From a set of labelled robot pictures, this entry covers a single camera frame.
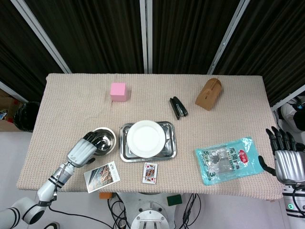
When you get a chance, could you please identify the beige woven tablecloth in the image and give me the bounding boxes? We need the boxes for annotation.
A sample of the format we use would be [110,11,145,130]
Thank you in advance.
[16,73,284,200]

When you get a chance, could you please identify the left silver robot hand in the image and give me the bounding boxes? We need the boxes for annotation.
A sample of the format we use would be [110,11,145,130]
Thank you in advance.
[66,131,104,168]

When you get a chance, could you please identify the white round plate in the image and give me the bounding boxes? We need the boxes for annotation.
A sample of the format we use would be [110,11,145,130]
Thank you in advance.
[126,120,166,158]

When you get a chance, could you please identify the rectangular metal tray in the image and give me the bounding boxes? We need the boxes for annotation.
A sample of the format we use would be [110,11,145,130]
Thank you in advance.
[120,121,178,163]

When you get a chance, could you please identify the brown cardboard box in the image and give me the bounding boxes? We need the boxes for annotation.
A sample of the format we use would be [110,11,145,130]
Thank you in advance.
[194,78,223,112]

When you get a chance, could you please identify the black trash bin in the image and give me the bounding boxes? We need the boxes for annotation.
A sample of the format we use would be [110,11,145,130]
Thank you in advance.
[13,101,41,133]

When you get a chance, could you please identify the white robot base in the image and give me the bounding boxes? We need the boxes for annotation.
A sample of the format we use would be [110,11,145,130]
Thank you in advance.
[118,192,183,229]

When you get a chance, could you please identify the teal plastic product bag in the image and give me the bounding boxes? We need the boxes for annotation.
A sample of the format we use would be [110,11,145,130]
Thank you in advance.
[194,136,265,186]

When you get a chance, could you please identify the black floor cables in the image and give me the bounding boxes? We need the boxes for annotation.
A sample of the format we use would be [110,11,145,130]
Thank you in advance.
[49,192,203,229]

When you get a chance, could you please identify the pink cube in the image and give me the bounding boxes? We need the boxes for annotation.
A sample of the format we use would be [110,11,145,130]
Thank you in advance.
[110,82,127,103]

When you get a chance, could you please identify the metal bowl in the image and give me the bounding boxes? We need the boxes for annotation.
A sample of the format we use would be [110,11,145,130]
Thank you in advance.
[89,127,117,156]

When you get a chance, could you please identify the green button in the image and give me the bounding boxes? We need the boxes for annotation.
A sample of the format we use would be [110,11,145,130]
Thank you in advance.
[167,194,183,207]

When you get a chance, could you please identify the cardboard box with items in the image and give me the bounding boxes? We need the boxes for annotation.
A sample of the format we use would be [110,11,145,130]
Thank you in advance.
[0,88,24,132]

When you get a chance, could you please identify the food photo card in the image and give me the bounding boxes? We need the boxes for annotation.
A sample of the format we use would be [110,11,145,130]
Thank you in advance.
[83,161,121,194]

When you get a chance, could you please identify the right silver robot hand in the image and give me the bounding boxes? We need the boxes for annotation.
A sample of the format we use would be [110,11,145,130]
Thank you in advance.
[258,126,305,184]

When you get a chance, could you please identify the white machine with black parts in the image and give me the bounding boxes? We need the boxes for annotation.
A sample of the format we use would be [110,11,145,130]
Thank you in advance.
[278,95,305,132]

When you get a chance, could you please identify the black stapler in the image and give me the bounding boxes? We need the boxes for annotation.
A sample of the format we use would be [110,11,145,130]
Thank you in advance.
[169,96,188,120]

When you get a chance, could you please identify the king playing card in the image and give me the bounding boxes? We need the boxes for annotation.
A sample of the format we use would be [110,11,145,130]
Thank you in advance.
[142,162,158,184]

